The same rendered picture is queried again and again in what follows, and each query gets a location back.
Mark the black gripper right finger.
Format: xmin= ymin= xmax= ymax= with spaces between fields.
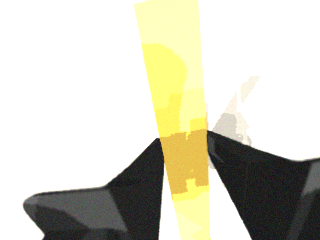
xmin=207 ymin=130 xmax=320 ymax=240

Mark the yellow bar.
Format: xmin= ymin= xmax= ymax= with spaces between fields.
xmin=133 ymin=0 xmax=211 ymax=240

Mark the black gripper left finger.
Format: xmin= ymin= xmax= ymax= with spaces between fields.
xmin=22 ymin=138 xmax=165 ymax=240

